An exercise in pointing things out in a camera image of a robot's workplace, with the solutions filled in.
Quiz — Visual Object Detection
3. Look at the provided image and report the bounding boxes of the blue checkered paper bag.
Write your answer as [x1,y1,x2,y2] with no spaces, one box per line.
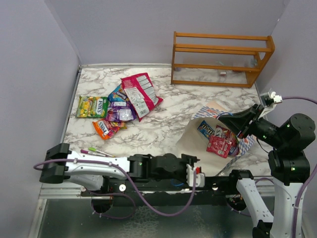
[176,101,255,176]

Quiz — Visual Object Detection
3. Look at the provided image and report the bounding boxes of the wooden rack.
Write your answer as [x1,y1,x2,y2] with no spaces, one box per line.
[171,32,275,88]

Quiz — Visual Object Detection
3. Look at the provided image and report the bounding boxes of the pens on table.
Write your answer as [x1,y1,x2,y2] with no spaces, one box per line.
[80,147,114,158]

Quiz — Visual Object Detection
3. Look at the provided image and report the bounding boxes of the purple Fox's berries bag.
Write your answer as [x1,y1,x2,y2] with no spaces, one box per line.
[214,125,239,156]

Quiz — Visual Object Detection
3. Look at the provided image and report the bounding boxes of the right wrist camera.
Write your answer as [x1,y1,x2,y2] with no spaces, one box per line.
[260,88,283,118]

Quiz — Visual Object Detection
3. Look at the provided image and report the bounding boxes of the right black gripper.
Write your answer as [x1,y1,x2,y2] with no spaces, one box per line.
[219,102,286,147]

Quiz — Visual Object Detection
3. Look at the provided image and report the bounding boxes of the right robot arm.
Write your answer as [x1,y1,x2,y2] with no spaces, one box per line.
[218,104,316,238]

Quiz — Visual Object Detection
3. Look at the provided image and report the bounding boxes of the orange candy bag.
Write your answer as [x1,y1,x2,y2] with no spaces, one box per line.
[92,119,127,140]

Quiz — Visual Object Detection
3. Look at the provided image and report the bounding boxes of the red snack bag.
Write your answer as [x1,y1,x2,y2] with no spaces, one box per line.
[121,72,163,121]

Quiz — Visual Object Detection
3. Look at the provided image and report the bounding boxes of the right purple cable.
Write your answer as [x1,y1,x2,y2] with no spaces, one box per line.
[230,96,317,238]

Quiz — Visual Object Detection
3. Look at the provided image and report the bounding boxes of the blue M&M's bag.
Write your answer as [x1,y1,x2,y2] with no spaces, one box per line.
[197,120,217,140]

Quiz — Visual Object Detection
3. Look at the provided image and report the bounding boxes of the purple snack bag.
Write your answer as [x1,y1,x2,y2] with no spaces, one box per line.
[106,102,137,122]

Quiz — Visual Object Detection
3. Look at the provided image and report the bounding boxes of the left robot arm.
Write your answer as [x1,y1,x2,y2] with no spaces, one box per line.
[35,143,206,196]

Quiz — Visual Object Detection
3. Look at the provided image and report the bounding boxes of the green Fox's candy bag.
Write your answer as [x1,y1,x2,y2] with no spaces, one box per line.
[76,96,108,118]

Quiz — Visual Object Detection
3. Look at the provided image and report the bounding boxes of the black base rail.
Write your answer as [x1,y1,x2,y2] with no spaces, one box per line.
[81,170,254,207]

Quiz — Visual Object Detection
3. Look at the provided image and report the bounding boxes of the blue snack bag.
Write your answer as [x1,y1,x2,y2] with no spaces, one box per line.
[108,84,129,102]

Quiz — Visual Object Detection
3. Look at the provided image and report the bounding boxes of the pink Big Foot candy bag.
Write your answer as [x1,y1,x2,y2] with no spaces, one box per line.
[207,135,232,158]

